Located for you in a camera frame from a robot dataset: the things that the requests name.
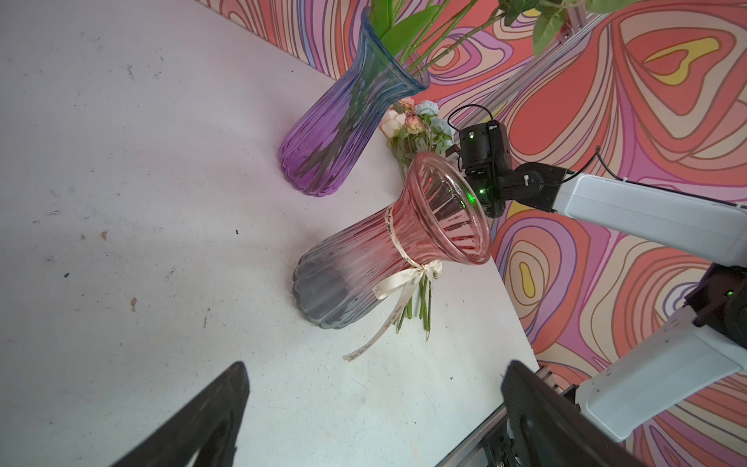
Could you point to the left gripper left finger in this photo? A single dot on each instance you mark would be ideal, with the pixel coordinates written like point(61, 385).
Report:
point(204, 432)

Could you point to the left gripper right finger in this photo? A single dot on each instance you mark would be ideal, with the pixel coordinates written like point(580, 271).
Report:
point(550, 431)

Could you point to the red-grey glass vase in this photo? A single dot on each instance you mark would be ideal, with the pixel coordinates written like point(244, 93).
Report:
point(333, 282)

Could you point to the purple-blue glass vase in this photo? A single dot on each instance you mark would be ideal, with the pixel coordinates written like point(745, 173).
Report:
point(318, 153)

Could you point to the large pink rose stem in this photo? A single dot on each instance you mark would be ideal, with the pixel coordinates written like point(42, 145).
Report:
point(436, 22)

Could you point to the single pink bud stem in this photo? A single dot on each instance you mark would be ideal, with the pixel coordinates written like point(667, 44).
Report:
point(397, 33)

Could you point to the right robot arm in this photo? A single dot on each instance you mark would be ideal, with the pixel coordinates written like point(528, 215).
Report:
point(636, 293)

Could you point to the bunch of artificial flowers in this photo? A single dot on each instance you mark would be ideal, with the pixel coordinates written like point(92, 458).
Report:
point(417, 152)

